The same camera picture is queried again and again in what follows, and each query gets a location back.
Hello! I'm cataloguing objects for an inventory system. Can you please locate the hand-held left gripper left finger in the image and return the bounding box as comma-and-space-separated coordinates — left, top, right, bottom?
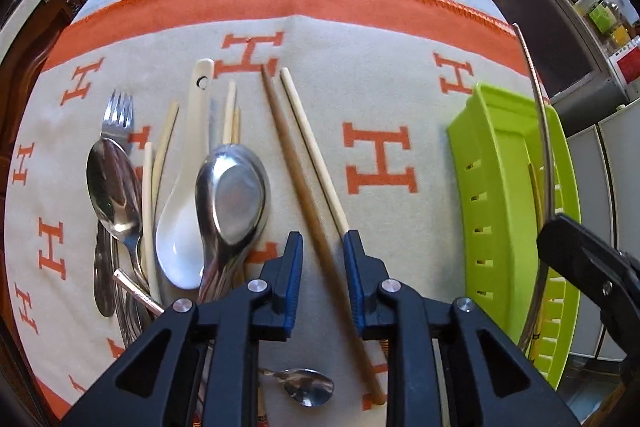
60, 231, 305, 427

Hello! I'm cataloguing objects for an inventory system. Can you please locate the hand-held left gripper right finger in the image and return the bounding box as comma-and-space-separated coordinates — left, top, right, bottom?
342, 229, 583, 427

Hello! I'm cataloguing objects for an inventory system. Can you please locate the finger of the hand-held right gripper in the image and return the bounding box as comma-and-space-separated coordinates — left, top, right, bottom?
536, 213, 640, 358

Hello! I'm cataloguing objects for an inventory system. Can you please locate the yellow wooden chopstick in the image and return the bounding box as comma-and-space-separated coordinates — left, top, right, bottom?
527, 163, 548, 360

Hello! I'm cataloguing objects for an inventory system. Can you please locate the green plastic utensil tray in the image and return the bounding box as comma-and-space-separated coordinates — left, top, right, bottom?
446, 82, 583, 390

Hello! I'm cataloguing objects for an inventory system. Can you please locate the brown wooden chopstick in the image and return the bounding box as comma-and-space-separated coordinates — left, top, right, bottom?
261, 66, 388, 405

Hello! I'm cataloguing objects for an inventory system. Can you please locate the large steel spoon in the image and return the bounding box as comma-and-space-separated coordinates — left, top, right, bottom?
85, 137, 153, 303

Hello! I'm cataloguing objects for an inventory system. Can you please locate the white cabinet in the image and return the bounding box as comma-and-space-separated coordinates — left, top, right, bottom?
565, 104, 640, 363

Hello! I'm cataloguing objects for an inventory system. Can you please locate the wide steel soup spoon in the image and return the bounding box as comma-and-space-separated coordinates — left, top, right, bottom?
194, 143, 272, 305

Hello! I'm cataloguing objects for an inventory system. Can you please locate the white ceramic spoon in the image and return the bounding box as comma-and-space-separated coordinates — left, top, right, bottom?
155, 58, 217, 290

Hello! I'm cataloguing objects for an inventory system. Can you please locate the small steel spoon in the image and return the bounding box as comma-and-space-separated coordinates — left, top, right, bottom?
257, 366, 336, 409

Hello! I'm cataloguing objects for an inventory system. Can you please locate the orange and beige printed blanket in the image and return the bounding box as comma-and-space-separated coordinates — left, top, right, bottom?
5, 0, 556, 423

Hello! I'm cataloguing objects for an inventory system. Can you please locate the steel fork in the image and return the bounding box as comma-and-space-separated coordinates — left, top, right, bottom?
101, 89, 137, 152

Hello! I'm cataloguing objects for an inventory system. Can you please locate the row of jars and bottles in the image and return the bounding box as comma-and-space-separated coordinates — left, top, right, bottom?
495, 0, 640, 98

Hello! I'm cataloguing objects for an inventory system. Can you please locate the grey steel kitchen appliance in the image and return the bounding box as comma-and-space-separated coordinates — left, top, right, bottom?
465, 0, 616, 118

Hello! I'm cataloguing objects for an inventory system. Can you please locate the copper coloured utensil handle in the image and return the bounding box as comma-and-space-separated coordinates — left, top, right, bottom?
112, 268, 166, 315

